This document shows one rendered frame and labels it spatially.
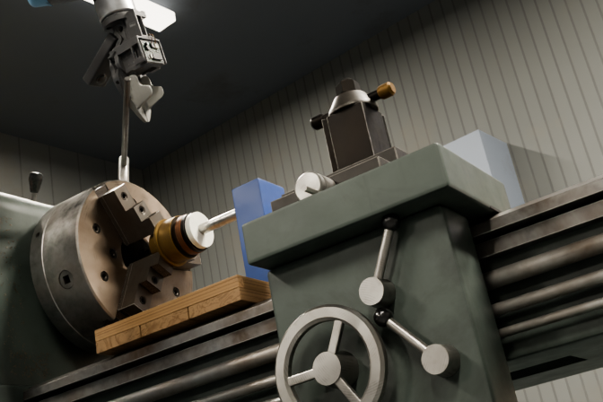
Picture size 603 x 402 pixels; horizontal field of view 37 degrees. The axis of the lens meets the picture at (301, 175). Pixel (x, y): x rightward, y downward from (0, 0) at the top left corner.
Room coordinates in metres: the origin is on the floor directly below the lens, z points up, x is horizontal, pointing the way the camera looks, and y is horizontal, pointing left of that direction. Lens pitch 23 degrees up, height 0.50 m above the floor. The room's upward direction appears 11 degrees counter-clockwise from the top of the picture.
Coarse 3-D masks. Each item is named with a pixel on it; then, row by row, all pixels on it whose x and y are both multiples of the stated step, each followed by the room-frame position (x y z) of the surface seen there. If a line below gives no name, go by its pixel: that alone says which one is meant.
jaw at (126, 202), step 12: (96, 192) 1.52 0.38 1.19; (108, 192) 1.52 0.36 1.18; (120, 192) 1.52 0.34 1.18; (108, 204) 1.53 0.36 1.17; (120, 204) 1.52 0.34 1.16; (132, 204) 1.54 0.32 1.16; (144, 204) 1.54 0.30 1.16; (120, 216) 1.54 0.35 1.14; (132, 216) 1.53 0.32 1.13; (144, 216) 1.54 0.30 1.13; (156, 216) 1.54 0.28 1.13; (120, 228) 1.55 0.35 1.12; (132, 228) 1.55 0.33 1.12; (144, 228) 1.54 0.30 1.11; (132, 240) 1.56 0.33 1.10
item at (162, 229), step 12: (180, 216) 1.52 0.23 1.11; (156, 228) 1.53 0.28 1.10; (168, 228) 1.51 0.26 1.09; (180, 228) 1.51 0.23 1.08; (156, 240) 1.52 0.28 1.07; (168, 240) 1.52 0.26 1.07; (180, 240) 1.51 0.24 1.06; (168, 252) 1.53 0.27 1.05; (180, 252) 1.53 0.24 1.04; (192, 252) 1.53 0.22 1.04; (180, 264) 1.57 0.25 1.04
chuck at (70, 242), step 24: (144, 192) 1.64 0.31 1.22; (72, 216) 1.49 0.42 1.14; (96, 216) 1.51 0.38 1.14; (168, 216) 1.69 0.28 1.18; (48, 240) 1.51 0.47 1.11; (72, 240) 1.47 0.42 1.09; (96, 240) 1.51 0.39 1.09; (120, 240) 1.56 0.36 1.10; (144, 240) 1.63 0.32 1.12; (48, 264) 1.50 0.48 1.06; (72, 264) 1.48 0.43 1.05; (96, 264) 1.50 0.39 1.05; (120, 264) 1.56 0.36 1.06; (72, 288) 1.50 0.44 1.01; (96, 288) 1.50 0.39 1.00; (120, 288) 1.55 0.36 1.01; (168, 288) 1.67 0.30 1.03; (72, 312) 1.54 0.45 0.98; (96, 312) 1.52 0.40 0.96
